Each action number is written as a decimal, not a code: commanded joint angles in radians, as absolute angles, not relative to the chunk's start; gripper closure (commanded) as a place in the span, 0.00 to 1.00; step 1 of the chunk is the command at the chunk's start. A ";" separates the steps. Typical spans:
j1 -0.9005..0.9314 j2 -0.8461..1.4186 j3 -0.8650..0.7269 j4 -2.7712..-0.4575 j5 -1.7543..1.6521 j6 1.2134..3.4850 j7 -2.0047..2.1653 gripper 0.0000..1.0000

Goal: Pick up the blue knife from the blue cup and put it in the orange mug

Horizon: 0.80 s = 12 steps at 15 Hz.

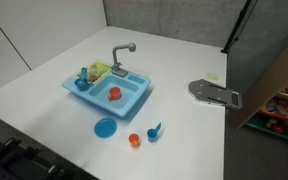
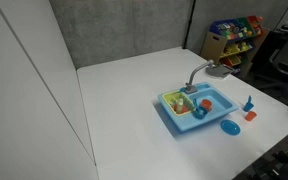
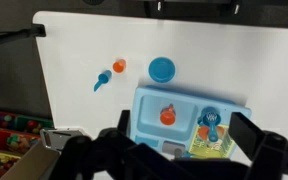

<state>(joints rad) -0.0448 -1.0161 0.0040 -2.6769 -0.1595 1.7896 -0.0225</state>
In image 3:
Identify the silver metal mounting plate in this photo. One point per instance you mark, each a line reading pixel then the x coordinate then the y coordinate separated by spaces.
pixel 59 138

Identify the small orange toy cup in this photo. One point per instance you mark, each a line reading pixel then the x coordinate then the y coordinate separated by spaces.
pixel 119 66

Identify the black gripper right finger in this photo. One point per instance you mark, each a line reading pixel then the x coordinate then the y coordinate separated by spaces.
pixel 274 153

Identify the blue toy knife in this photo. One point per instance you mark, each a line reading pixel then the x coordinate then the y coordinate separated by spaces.
pixel 97 86

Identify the blue toy fork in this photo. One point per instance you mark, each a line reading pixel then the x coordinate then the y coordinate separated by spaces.
pixel 188 154

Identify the small blue toy cup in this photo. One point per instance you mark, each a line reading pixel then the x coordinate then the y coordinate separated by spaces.
pixel 106 76

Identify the black tripod leg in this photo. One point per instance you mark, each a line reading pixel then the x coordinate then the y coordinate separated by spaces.
pixel 14 35

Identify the yellow toy dish rack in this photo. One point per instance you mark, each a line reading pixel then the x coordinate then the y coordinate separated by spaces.
pixel 200 148

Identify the light blue toy sink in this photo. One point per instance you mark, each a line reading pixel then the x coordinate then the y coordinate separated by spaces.
pixel 150 110

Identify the orange toy plate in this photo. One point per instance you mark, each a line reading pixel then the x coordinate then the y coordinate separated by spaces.
pixel 202 132

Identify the orange toy mug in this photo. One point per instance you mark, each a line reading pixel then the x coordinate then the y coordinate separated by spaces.
pixel 167 117

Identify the blue toy plate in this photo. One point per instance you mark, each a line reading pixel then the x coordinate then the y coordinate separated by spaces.
pixel 161 70

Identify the gray toy faucet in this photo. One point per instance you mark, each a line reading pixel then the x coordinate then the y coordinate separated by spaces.
pixel 172 146

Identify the black metal frame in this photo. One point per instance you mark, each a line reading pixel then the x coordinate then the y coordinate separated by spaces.
pixel 190 5

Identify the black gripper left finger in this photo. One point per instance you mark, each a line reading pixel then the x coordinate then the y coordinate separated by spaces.
pixel 84 156

